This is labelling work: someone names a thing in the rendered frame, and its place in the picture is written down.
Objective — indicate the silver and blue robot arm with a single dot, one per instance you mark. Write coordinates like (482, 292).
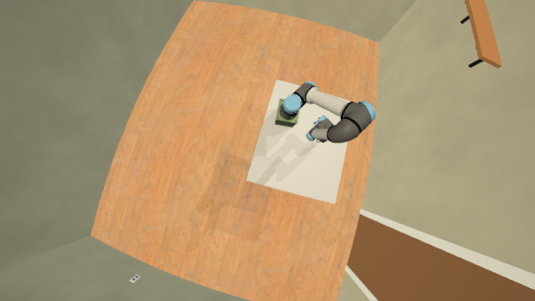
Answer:
(355, 117)

